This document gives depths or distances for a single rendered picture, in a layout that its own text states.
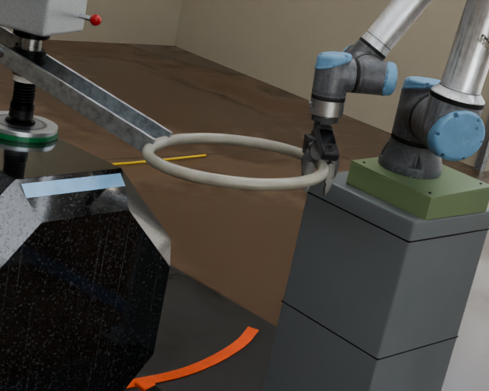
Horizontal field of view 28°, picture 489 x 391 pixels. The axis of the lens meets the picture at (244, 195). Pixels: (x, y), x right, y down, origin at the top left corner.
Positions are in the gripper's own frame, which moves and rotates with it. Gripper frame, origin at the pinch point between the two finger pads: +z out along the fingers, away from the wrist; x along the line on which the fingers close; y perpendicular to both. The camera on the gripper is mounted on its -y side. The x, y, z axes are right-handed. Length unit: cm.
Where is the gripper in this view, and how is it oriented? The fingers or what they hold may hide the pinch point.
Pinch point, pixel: (316, 190)
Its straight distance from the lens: 262.1
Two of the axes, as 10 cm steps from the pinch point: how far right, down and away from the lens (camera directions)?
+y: -1.8, -2.9, 9.4
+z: -1.2, 9.5, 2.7
